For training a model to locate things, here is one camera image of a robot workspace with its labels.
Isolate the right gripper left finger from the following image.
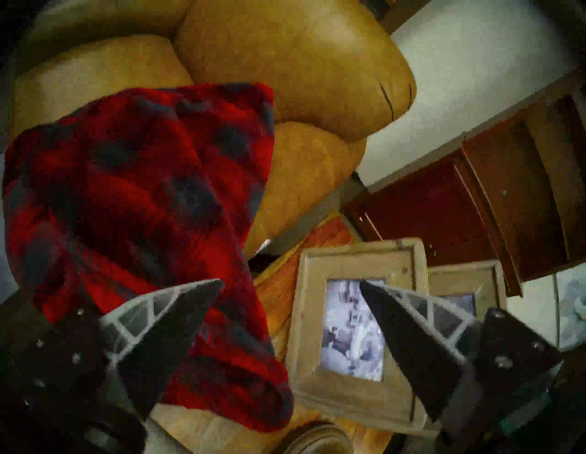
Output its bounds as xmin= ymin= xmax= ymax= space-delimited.
xmin=9 ymin=279 xmax=225 ymax=420

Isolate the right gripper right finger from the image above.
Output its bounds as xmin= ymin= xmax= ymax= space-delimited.
xmin=359 ymin=279 xmax=563 ymax=432

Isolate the red plaid flannel shirt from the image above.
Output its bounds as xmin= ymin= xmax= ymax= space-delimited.
xmin=2 ymin=82 xmax=293 ymax=433

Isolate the turned wooden lamp base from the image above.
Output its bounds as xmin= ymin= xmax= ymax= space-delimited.
xmin=275 ymin=421 xmax=355 ymax=454

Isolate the small streaked wooden side table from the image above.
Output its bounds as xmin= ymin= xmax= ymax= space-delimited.
xmin=254 ymin=213 xmax=394 ymax=454

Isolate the white flower painting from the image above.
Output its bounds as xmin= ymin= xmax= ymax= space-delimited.
xmin=554 ymin=263 xmax=586 ymax=351

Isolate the dark red wooden hutch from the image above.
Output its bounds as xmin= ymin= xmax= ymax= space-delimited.
xmin=343 ymin=69 xmax=586 ymax=298

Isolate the tan leather armchair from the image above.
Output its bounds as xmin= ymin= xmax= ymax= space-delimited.
xmin=11 ymin=0 xmax=417 ymax=261

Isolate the open wooden shelf unit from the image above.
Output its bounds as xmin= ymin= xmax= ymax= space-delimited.
xmin=362 ymin=0 xmax=431 ymax=33

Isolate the grey wooden VIP picture frame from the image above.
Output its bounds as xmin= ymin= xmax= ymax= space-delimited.
xmin=426 ymin=260 xmax=508 ymax=321

